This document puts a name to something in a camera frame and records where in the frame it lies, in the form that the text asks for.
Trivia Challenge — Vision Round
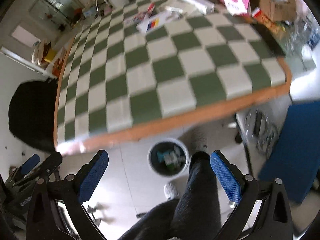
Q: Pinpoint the long white toothpaste box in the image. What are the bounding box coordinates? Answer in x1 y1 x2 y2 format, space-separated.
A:
180 0 215 15

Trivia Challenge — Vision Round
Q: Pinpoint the white round trash bin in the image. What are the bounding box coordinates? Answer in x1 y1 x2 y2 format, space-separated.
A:
148 138 190 177

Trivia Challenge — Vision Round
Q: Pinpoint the black round stool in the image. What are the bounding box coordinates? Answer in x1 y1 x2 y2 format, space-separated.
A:
8 80 57 153

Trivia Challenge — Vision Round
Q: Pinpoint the grey fuzzy right slipper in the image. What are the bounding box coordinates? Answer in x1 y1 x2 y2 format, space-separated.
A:
190 127 208 153

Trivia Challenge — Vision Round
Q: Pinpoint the grey fuzzy slipper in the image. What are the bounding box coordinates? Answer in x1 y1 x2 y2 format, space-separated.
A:
164 181 180 201
190 127 208 153

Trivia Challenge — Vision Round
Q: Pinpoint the grey fuzzy left slipper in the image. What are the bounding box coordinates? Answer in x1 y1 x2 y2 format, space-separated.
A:
164 181 180 201

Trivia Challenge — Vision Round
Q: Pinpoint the blue chair seat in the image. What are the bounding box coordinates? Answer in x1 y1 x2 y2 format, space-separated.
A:
258 101 320 203

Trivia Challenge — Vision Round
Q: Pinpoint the green white checkered tablecloth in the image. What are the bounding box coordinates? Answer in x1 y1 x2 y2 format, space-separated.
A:
54 0 291 154

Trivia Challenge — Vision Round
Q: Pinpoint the red white snack wrapper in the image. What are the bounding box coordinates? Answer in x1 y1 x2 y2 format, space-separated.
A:
124 3 155 26

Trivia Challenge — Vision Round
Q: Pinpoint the white box with coloured stripes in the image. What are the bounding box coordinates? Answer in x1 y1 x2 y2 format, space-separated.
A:
137 10 181 35

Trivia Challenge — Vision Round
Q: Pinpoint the flat cream box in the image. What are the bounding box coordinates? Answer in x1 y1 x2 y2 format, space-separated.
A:
163 0 197 15

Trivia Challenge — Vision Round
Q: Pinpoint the brown cardboard box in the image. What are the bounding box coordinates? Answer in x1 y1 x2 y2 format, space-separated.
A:
250 0 297 22

